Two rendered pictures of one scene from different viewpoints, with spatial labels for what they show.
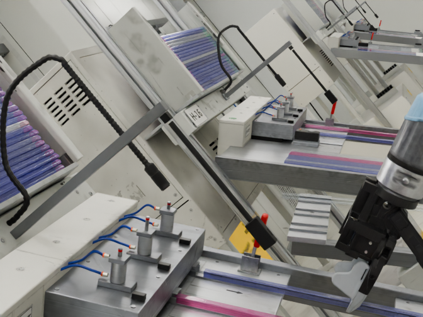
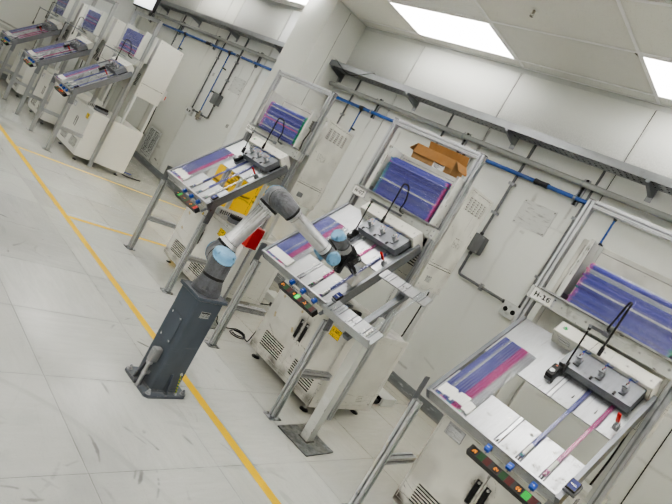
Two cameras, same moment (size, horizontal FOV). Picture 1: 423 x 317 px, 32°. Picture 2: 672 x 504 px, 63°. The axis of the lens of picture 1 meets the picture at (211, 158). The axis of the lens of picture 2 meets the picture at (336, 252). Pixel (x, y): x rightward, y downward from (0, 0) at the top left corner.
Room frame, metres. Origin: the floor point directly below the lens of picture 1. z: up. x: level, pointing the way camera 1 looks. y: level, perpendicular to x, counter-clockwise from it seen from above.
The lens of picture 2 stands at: (2.17, -3.05, 1.36)
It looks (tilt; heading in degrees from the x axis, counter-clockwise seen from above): 7 degrees down; 111
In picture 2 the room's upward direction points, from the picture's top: 30 degrees clockwise
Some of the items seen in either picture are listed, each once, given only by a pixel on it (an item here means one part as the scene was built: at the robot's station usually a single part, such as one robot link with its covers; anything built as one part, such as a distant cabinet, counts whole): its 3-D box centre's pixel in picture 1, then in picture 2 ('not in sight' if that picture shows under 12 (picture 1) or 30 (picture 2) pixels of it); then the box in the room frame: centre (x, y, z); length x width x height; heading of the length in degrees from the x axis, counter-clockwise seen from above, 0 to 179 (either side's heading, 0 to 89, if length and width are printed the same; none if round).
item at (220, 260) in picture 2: not in sight; (220, 261); (0.77, -0.75, 0.72); 0.13 x 0.12 x 0.14; 135
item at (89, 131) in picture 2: not in sight; (120, 90); (-3.34, 2.07, 0.95); 1.36 x 0.82 x 1.90; 70
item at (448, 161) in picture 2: not in sight; (446, 160); (1.10, 0.67, 1.82); 0.68 x 0.30 x 0.20; 160
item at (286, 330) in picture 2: not in sight; (326, 347); (1.08, 0.49, 0.31); 0.70 x 0.65 x 0.62; 160
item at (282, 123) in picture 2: not in sight; (262, 189); (-0.27, 1.00, 0.95); 1.35 x 0.82 x 1.90; 70
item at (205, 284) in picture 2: not in sight; (209, 282); (0.78, -0.76, 0.60); 0.15 x 0.15 x 0.10
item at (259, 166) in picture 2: not in sight; (228, 212); (-0.33, 0.81, 0.66); 1.01 x 0.73 x 1.31; 70
